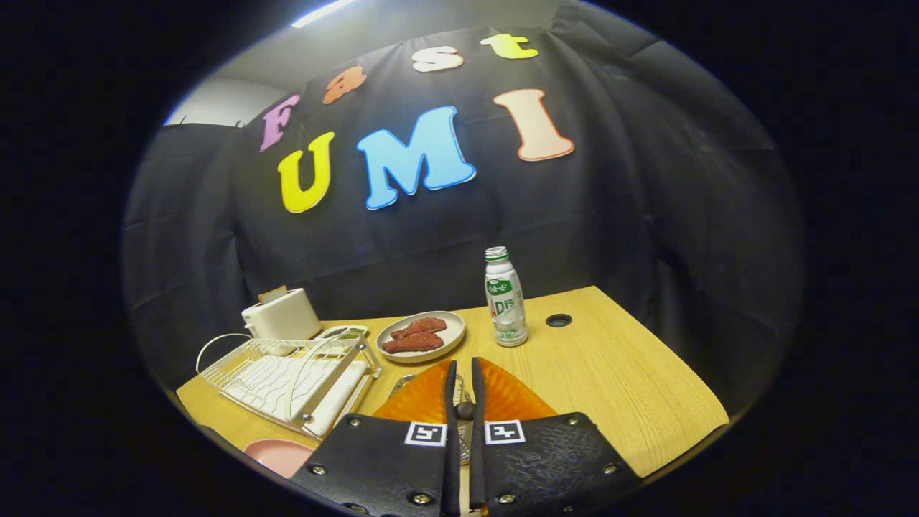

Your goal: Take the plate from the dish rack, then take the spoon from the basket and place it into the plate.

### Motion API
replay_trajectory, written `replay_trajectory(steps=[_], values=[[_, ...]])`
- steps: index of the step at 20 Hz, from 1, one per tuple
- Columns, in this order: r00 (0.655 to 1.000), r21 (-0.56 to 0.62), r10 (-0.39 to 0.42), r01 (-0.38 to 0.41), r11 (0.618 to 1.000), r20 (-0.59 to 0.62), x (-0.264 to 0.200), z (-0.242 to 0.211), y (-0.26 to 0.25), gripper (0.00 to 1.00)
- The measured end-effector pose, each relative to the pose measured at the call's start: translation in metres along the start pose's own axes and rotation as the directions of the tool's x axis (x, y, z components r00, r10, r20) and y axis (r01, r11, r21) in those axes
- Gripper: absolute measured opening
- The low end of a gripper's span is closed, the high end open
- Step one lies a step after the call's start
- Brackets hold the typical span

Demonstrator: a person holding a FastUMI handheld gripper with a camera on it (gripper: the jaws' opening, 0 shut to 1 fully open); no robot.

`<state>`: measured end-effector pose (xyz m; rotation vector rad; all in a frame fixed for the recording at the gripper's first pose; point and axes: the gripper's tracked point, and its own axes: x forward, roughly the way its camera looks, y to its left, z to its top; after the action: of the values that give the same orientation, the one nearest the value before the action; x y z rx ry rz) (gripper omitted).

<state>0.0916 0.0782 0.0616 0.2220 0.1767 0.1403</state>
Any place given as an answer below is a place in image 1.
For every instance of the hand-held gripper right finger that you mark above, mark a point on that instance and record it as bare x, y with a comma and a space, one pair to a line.
477, 474

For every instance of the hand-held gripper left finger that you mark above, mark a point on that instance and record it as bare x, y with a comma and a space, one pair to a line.
451, 474

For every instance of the pink plate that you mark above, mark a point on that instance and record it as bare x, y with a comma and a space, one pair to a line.
280, 456

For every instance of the beige round plate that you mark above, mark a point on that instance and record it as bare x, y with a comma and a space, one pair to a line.
454, 327

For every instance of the white drip tray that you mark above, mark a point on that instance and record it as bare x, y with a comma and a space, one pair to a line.
344, 398

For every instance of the red meat piece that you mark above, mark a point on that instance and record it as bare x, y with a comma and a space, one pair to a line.
413, 343
427, 325

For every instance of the white drink bottle green label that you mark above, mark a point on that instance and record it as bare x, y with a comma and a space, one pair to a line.
505, 301

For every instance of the white divided bean tray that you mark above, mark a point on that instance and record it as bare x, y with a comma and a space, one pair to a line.
344, 332

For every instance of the white toaster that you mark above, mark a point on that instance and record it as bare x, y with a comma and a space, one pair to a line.
283, 319

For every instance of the brown toast slice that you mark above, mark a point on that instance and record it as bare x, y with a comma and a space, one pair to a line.
273, 294

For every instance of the black backdrop cloth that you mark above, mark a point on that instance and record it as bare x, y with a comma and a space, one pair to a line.
610, 215

